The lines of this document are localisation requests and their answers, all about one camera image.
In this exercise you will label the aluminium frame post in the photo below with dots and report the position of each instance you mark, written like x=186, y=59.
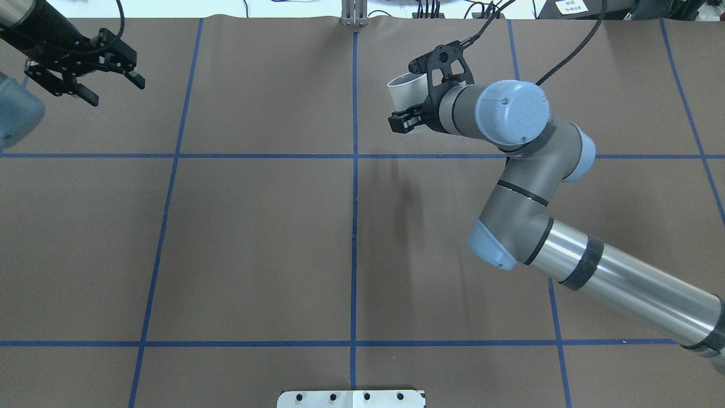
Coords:
x=354, y=13

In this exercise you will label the white HOME mug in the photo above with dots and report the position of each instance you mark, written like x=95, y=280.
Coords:
x=406, y=91

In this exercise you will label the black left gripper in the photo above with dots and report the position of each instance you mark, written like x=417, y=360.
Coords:
x=50, y=41

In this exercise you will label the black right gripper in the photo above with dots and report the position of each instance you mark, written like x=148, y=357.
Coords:
x=405, y=120

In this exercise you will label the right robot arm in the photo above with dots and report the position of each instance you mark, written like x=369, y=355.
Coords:
x=517, y=226

